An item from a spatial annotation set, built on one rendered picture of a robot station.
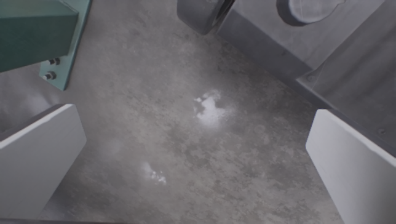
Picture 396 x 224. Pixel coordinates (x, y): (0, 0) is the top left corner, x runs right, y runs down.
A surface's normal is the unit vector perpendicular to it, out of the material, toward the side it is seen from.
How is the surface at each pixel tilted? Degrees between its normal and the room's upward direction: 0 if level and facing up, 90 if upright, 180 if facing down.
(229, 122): 0
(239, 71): 0
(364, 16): 0
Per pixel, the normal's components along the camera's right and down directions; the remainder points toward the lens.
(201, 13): -0.48, 0.82
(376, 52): -0.20, 0.44
